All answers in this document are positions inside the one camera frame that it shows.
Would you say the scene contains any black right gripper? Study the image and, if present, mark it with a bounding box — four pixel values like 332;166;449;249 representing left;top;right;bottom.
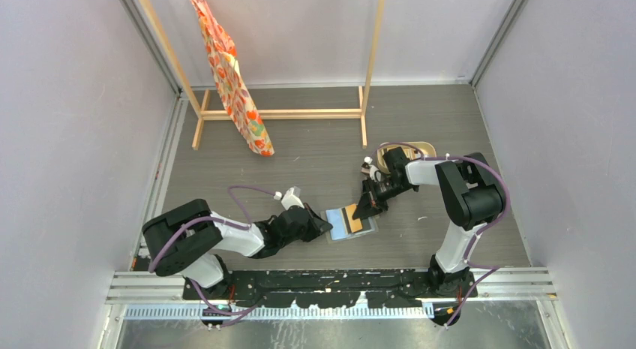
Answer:
354;176;415;221

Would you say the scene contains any grey card holder wallet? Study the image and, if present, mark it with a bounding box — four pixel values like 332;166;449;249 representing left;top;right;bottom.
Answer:
324;204;378;242

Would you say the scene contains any gold card black stripe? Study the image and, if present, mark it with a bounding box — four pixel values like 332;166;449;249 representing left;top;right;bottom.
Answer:
340;203;362;234

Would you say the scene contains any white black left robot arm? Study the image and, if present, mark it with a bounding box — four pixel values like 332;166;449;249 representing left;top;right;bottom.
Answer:
141;199;333;299

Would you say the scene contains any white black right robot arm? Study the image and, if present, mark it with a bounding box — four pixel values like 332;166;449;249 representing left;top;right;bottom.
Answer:
352;143;509;297

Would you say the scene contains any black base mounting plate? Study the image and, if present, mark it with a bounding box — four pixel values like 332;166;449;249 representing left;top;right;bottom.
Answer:
203;269;477;308

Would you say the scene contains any cream oval tray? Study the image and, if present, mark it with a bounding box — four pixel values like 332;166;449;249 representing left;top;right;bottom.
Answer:
376;141;437;173

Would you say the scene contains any floral fabric bag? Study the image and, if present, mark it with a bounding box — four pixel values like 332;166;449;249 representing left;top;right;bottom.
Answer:
190;0;275;156

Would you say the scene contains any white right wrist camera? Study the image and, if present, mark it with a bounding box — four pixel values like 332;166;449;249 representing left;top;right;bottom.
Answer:
361;156;382;182

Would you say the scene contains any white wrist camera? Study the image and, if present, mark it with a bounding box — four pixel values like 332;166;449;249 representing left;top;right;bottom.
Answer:
280;186;304;210
361;156;382;182

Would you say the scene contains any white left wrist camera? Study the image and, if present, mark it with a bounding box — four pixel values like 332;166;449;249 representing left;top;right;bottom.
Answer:
280;186;304;210

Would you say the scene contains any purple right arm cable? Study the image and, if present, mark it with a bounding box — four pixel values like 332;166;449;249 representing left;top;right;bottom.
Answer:
371;141;513;328

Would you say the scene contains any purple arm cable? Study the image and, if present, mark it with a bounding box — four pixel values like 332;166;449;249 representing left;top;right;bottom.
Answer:
371;141;513;328
148;185;284;329

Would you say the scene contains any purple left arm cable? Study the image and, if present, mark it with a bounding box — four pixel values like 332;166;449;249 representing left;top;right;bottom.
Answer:
148;185;284;329

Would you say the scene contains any wooden rack frame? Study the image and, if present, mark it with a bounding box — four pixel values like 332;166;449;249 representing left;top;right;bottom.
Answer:
138;0;386;150

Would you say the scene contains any aluminium front rail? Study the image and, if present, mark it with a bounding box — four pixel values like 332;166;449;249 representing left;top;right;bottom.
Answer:
105;266;557;305

